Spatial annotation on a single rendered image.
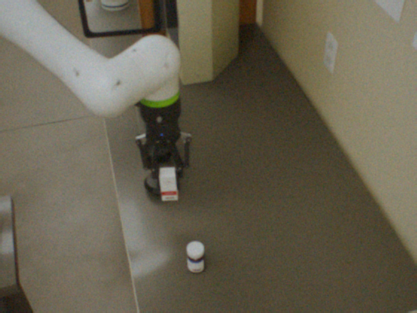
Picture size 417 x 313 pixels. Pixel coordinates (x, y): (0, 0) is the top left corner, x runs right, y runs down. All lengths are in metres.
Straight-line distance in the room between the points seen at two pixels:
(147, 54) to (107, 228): 1.73
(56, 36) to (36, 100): 2.53
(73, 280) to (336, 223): 1.44
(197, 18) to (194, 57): 0.15
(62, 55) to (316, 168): 0.85
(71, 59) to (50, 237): 1.76
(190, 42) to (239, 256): 0.80
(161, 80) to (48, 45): 0.23
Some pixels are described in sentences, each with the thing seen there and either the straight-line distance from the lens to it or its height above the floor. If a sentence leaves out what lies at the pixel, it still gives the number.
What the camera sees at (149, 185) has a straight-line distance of 1.49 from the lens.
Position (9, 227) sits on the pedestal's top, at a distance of 1.53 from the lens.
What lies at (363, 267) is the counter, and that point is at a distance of 1.39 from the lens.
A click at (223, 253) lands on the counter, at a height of 0.94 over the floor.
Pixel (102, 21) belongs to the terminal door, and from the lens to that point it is 2.12.
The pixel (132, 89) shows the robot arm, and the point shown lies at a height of 1.45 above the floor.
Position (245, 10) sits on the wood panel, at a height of 1.00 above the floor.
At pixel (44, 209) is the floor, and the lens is 2.86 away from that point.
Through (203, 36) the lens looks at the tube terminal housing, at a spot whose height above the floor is 1.13.
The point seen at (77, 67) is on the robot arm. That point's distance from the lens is 1.04.
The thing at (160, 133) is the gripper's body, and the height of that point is 1.27.
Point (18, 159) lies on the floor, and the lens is 3.20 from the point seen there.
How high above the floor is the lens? 2.03
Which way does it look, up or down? 43 degrees down
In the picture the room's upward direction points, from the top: 1 degrees counter-clockwise
